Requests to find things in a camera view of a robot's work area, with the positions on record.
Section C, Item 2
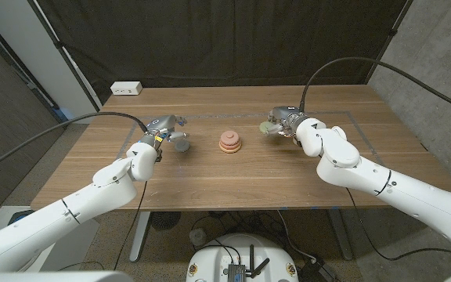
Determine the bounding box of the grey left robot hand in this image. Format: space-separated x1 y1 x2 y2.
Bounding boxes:
139 114 190 150

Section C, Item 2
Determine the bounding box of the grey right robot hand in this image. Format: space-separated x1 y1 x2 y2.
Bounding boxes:
262 105 308 138

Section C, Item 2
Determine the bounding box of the coral red toy ring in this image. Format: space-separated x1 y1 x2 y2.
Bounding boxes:
219 137 242 150

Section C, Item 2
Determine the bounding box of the white power strip box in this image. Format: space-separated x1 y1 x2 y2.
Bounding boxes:
110 81 143 96

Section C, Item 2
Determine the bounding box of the round black floor fan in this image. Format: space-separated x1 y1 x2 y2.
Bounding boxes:
150 211 182 231

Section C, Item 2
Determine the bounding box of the black curtain backdrop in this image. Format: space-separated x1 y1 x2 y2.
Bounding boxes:
35 0 411 106

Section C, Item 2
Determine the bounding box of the white table leg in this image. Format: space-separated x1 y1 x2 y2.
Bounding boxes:
129 211 152 263

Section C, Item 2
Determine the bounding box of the black backdrop stand pole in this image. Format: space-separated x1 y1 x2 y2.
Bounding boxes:
27 0 103 113
364 0 414 85

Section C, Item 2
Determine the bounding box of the round grey floor object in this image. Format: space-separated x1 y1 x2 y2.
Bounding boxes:
189 227 207 247

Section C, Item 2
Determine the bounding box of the grey table leg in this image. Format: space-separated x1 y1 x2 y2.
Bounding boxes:
327 209 355 262

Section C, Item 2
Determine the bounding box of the white robot torso base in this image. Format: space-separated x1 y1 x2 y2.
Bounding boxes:
186 233 300 282

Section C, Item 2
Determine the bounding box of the black power brick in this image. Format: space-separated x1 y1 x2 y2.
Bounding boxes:
299 258 338 282

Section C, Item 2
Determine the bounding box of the grey radio module with antennas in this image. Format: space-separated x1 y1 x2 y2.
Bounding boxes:
227 244 271 282

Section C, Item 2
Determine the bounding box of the blue foot pedal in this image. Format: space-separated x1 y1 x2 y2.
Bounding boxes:
8 210 37 226

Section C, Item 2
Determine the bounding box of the white robot chest cover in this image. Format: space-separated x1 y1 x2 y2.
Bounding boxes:
0 270 133 282

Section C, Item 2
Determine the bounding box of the large orange toy ring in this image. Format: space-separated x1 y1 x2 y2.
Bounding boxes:
218 143 243 154

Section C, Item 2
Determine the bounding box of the thin black left wrist cable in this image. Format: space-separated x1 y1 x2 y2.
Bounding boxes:
114 179 148 271

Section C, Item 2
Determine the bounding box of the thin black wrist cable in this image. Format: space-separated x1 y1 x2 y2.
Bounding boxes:
345 187 451 262
114 179 148 271

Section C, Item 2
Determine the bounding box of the black floor cable tangle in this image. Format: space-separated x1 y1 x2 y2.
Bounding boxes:
189 211 289 238

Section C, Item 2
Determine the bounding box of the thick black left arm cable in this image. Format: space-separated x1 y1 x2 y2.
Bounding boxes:
0 111 148 179

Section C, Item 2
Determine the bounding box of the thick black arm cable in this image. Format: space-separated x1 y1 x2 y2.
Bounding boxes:
298 57 451 118
0 111 148 179

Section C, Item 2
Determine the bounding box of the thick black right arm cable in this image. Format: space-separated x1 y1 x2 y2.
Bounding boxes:
298 57 451 118

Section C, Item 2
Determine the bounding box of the light grey floor cable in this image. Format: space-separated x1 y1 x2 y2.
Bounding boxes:
277 211 317 262

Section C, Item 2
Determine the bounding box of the black metal frame bar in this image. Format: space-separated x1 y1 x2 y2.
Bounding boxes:
0 15 70 128

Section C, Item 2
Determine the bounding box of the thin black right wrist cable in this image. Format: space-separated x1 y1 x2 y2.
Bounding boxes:
345 187 451 262

